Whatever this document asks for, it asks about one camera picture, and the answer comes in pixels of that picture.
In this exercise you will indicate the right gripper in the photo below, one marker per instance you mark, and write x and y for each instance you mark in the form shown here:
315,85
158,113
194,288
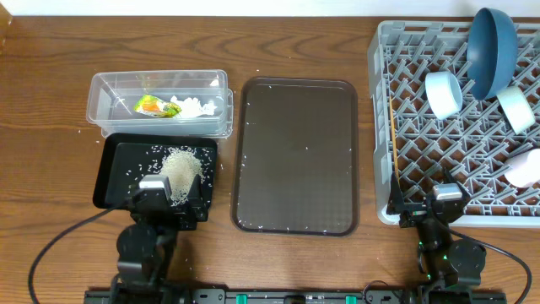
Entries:
414,210

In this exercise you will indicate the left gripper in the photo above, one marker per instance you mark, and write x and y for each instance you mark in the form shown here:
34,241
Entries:
194,211

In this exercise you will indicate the white tissue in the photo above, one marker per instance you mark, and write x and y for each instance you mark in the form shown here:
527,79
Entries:
192,107

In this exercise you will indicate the light blue bowl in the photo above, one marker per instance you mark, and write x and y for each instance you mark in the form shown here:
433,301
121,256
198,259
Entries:
443,93

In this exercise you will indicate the wooden chopstick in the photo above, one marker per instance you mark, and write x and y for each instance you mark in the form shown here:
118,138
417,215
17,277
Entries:
393,139

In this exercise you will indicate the pink cup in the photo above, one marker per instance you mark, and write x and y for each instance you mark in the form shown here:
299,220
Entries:
523,169

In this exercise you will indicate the yellow snack wrapper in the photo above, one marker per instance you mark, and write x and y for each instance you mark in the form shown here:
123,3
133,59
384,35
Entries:
153,106

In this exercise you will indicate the mint green bowl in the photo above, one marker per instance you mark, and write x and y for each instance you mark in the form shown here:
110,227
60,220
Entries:
516,108

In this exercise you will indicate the dark blue plate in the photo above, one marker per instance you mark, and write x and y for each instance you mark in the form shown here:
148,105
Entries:
492,49

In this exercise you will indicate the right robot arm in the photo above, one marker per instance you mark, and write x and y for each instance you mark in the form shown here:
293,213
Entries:
453,267

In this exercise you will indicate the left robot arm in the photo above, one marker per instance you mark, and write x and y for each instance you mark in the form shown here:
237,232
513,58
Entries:
147,247

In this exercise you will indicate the grey dishwasher rack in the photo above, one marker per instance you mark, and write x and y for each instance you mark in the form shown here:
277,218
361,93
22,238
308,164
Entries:
473,144

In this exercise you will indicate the pile of white rice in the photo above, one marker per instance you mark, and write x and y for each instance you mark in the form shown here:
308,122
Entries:
181,166

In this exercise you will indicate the black plastic tray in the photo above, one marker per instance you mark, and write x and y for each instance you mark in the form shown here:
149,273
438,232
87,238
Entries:
127,158

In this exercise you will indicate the brown serving tray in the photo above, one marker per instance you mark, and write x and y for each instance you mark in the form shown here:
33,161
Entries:
296,164

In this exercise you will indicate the clear plastic bin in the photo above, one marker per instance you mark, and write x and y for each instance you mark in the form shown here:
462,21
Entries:
113,95

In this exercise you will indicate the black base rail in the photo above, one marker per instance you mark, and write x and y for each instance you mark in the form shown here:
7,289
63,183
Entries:
217,296

